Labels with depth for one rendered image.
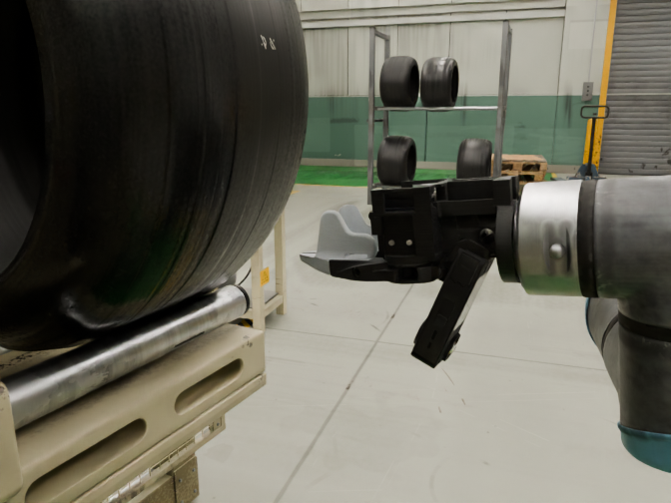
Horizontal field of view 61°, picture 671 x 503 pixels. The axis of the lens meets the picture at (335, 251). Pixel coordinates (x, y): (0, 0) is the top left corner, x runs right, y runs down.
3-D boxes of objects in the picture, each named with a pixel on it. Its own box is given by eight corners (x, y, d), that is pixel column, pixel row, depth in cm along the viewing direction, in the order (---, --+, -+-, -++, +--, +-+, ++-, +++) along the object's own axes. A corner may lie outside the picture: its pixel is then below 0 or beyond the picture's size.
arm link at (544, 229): (590, 279, 48) (577, 314, 40) (530, 278, 51) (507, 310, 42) (587, 174, 47) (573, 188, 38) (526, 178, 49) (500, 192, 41)
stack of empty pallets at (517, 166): (548, 193, 802) (551, 161, 792) (482, 190, 829) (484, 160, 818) (545, 182, 919) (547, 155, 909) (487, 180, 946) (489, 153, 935)
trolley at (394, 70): (494, 231, 552) (508, 20, 505) (363, 222, 596) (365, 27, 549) (499, 219, 610) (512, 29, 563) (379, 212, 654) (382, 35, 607)
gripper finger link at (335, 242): (296, 209, 56) (381, 205, 51) (304, 267, 57) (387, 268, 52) (279, 214, 53) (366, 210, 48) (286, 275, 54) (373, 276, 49)
